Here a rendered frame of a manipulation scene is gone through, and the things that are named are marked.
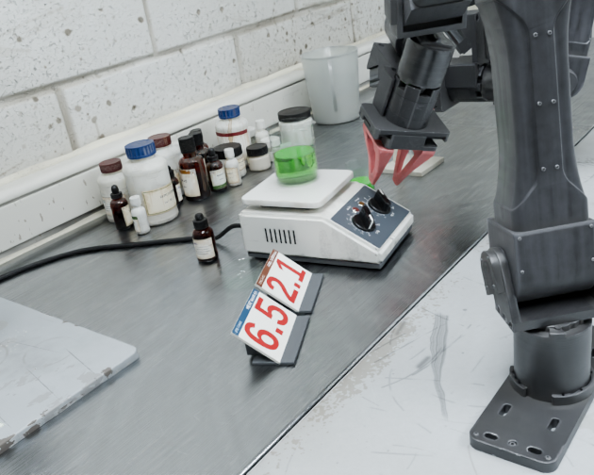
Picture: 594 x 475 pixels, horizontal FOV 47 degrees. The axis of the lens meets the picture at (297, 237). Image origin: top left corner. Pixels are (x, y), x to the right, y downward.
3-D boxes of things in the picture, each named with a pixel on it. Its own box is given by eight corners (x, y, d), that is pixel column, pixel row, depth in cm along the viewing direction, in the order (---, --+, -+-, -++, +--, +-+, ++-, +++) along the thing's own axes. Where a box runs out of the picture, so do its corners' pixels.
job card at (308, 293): (323, 275, 86) (319, 246, 84) (311, 313, 78) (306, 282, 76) (276, 277, 87) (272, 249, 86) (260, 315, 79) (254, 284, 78)
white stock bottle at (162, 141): (165, 188, 127) (152, 131, 123) (194, 187, 125) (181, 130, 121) (149, 200, 122) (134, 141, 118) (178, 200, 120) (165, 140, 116)
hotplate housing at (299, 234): (415, 229, 95) (410, 174, 91) (382, 272, 84) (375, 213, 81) (276, 220, 105) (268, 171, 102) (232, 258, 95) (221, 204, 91)
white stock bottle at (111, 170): (125, 208, 120) (111, 155, 116) (147, 212, 117) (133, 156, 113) (101, 221, 116) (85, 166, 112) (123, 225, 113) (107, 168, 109)
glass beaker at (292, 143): (267, 190, 93) (256, 130, 89) (288, 174, 98) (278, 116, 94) (314, 192, 90) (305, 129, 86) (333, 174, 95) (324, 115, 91)
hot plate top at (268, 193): (356, 175, 95) (355, 169, 94) (320, 209, 85) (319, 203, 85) (281, 172, 100) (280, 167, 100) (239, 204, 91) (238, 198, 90)
